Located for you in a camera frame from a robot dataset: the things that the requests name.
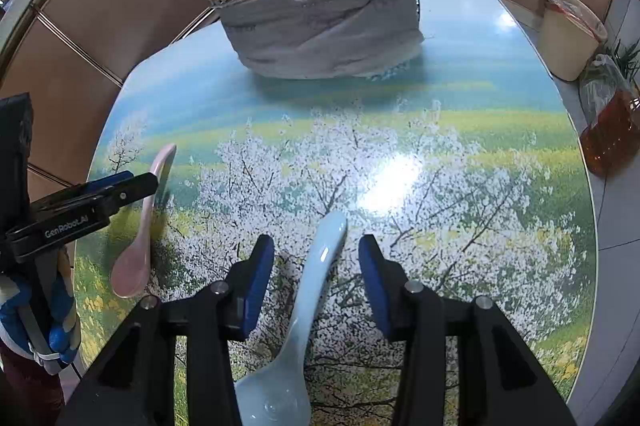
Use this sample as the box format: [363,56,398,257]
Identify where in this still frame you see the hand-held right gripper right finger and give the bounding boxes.
[358,234,576,426]

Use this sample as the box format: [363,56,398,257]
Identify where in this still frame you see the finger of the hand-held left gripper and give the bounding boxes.
[99,172,159,215]
[31,170,136,211]

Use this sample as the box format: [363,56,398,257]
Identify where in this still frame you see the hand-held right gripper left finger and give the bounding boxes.
[55,235,276,426]

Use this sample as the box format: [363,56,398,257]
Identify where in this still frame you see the light blue ceramic spoon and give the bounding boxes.
[234,211,349,426]

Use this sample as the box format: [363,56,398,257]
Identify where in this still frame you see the pink ceramic spoon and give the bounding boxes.
[110,143,177,299]

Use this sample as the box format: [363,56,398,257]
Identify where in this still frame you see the person's left hand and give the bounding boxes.
[0,251,82,375]

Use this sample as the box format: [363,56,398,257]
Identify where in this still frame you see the dark red clothing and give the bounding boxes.
[0,341,67,426]

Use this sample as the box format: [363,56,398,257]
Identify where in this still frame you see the printed landscape table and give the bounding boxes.
[75,0,598,426]

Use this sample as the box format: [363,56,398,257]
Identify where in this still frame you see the beige trash bin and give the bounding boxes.
[537,0,609,82]

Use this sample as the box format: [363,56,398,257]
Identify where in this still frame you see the green onions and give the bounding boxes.
[600,40,640,82]

